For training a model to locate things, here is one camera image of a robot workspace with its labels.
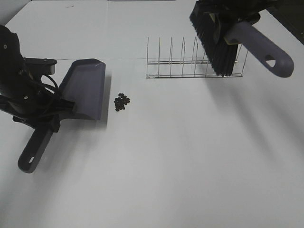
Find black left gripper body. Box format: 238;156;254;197
0;80;76;133

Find purple plastic dustpan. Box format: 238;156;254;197
15;59;106;173

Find pile of coffee beans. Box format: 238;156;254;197
114;93;130;112

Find purple brush black bristles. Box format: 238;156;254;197
190;6;294;78

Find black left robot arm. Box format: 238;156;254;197
0;25;76;133

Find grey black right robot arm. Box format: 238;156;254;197
194;0;282;20

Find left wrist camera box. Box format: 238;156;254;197
24;58;57;75

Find chrome wire rack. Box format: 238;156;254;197
145;38;249;79

